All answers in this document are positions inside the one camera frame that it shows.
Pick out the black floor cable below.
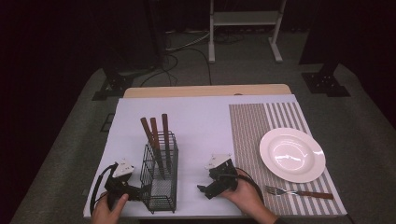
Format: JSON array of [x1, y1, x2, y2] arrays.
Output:
[[139, 47, 214, 88]]

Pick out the wooden-handled utensil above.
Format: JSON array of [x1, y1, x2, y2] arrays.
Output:
[[149, 117, 166, 180], [161, 113, 173, 175]]

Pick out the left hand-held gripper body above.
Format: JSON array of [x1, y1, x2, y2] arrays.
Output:
[[104, 158, 142, 210]]

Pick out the small black frame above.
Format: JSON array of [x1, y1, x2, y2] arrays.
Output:
[[99, 113, 116, 133]]

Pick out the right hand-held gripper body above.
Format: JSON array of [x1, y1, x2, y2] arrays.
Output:
[[205, 152, 240, 196]]

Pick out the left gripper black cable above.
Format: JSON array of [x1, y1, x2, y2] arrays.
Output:
[[89, 163, 117, 217]]

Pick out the brown wooden utensil handles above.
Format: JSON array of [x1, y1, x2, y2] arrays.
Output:
[[139, 117, 166, 181]]

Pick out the wooden-handled fork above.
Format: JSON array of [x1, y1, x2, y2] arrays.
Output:
[[264, 185, 334, 201]]

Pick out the white table cover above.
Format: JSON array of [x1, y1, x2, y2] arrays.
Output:
[[82, 94, 348, 219]]

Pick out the person's right hand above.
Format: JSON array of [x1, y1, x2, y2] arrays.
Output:
[[219, 176, 278, 224]]

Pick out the black wire cutlery basket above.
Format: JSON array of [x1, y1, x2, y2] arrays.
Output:
[[139, 131, 179, 215]]

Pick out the striped placemat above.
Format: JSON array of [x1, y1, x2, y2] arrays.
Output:
[[228, 101, 348, 217]]

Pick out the wooden table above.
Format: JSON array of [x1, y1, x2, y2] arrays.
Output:
[[122, 83, 292, 99]]

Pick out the white floor cable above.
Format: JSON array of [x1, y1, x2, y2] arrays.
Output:
[[164, 29, 211, 52]]

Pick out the person's left hand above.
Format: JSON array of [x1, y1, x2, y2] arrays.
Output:
[[91, 191, 130, 224]]

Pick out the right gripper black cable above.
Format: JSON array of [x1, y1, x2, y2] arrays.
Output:
[[235, 167, 265, 203]]

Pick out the black stand base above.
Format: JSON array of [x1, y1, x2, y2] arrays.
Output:
[[301, 61, 351, 98], [92, 63, 135, 102]]

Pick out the white metal stand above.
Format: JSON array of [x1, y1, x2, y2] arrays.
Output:
[[207, 0, 288, 64]]

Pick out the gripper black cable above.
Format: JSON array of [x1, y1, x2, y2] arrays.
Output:
[[235, 167, 265, 203], [89, 163, 117, 217]]

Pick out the white round plate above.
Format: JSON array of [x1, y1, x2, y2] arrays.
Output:
[[259, 127, 327, 184]]

